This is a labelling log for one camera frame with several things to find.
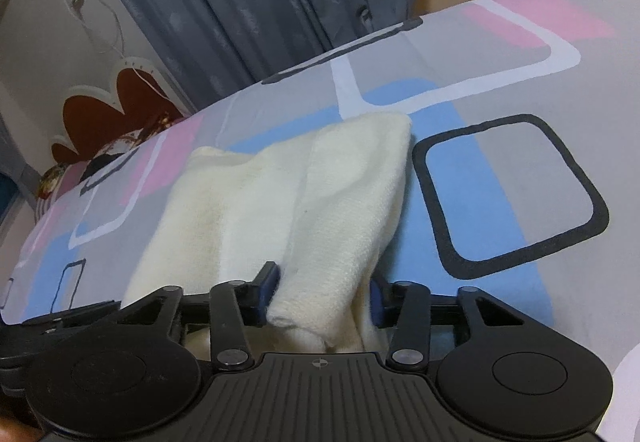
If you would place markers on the red white scalloped headboard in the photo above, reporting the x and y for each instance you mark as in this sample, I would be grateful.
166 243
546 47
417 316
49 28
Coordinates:
137 94

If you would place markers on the person hand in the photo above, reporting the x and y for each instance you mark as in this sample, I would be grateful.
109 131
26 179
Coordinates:
11 430

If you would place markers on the cream knit sweater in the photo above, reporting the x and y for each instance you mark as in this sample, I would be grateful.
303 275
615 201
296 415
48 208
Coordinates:
322 206

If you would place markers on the patterned grey pink bedsheet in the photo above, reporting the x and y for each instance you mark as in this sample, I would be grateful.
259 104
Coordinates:
525 114

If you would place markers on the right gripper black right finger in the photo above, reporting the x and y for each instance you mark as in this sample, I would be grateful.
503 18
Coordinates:
403 308

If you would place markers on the floral striped pillow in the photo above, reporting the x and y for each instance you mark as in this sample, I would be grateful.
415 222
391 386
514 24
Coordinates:
64 176

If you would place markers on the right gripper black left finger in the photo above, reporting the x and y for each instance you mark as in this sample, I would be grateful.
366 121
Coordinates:
234 306

